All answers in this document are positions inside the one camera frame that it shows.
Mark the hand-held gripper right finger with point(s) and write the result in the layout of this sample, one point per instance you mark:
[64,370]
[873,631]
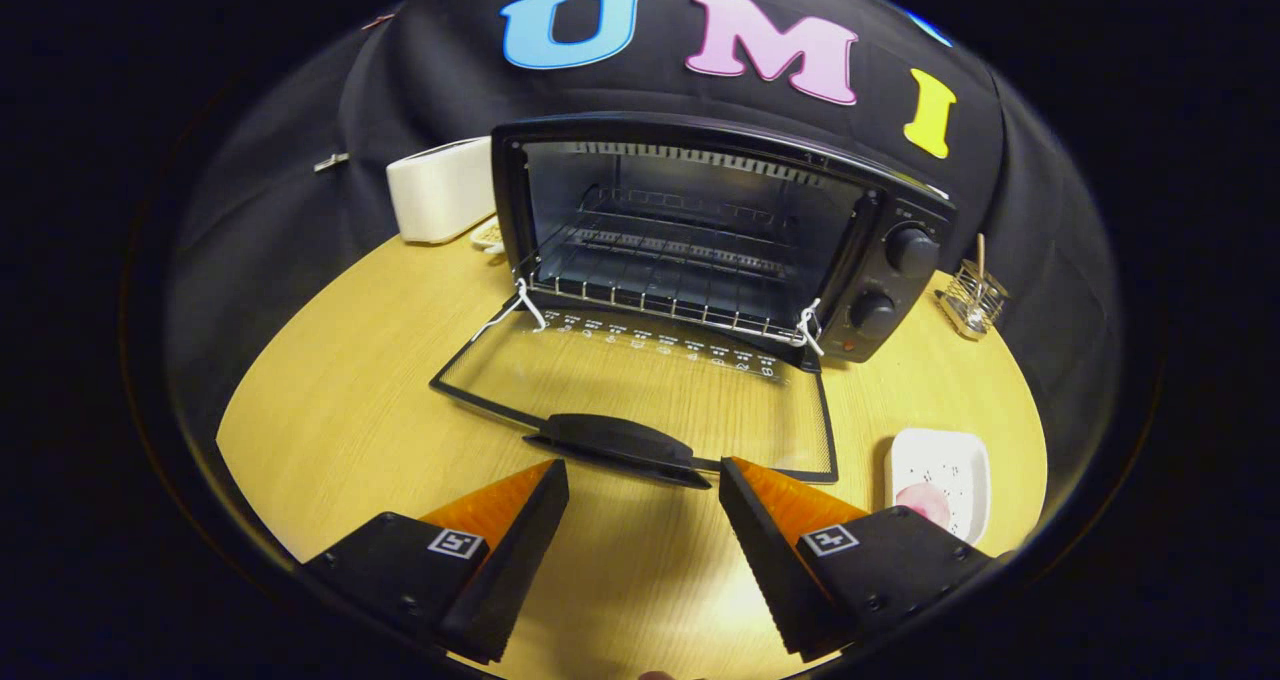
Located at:
[775,570]

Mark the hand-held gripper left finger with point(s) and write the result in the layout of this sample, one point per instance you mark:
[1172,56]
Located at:
[520,560]

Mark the pink round food slice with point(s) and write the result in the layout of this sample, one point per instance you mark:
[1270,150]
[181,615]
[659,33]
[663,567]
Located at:
[925,502]

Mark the white speckled plate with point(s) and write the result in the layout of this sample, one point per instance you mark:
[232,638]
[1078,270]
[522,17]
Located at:
[950,460]

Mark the black toaster oven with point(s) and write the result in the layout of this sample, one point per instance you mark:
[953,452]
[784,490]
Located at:
[905,295]

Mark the white toaster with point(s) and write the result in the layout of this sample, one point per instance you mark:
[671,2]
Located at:
[440,190]

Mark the small cream coaster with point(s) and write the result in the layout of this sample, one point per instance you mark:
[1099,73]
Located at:
[488,237]

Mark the wooden stick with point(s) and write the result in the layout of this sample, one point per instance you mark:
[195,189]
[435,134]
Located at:
[981,255]

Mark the black backdrop cloth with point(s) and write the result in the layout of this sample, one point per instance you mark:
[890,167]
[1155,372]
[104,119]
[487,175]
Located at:
[300,210]

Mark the silver clip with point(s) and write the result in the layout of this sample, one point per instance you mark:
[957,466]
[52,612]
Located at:
[330,162]

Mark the red clip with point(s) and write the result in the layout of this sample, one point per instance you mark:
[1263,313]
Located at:
[378,21]

